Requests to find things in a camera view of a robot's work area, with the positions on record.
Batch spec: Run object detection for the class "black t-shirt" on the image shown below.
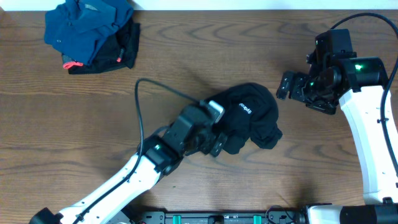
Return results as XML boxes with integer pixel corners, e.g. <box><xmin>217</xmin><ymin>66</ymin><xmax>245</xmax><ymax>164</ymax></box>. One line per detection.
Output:
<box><xmin>207</xmin><ymin>83</ymin><xmax>282</xmax><ymax>154</ymax></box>

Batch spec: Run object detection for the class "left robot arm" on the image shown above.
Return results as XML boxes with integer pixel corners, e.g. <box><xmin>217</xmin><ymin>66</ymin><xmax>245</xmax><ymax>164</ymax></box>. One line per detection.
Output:
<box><xmin>29</xmin><ymin>101</ymin><xmax>226</xmax><ymax>224</ymax></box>

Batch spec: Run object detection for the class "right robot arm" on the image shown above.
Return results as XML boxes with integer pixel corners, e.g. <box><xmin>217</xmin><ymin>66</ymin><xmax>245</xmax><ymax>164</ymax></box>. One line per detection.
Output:
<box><xmin>276</xmin><ymin>57</ymin><xmax>397</xmax><ymax>223</ymax></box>

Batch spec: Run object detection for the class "blue polo shirt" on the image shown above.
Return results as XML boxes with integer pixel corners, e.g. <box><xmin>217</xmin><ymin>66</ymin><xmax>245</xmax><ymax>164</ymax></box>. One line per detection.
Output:
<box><xmin>44</xmin><ymin>0</ymin><xmax>134</xmax><ymax>65</ymax></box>

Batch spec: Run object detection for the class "black folded garment red trim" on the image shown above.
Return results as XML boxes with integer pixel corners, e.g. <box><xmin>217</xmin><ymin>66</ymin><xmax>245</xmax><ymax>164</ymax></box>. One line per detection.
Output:
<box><xmin>62</xmin><ymin>19</ymin><xmax>141</xmax><ymax>75</ymax></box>

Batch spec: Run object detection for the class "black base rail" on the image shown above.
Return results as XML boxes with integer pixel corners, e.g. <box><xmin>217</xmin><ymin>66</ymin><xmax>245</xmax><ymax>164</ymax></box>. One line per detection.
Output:
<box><xmin>131</xmin><ymin>210</ymin><xmax>307</xmax><ymax>224</ymax></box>

